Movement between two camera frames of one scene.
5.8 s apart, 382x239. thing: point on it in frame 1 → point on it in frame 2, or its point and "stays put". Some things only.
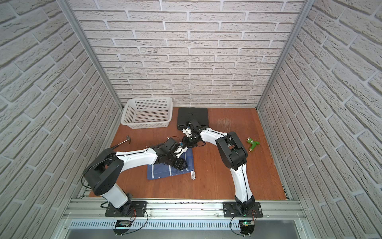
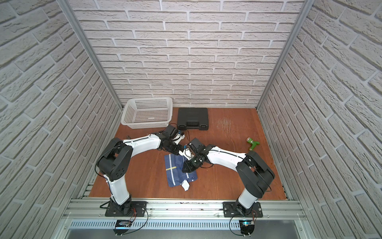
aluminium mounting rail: (94, 209) stays put
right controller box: (247, 227) stays put
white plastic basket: (148, 112) stays put
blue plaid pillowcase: (161, 170) → (174, 164)
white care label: (193, 175) → (185, 185)
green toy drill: (254, 144) stays put
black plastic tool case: (185, 115) stays put
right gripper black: (185, 139) → (188, 167)
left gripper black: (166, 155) → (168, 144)
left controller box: (122, 223) stays put
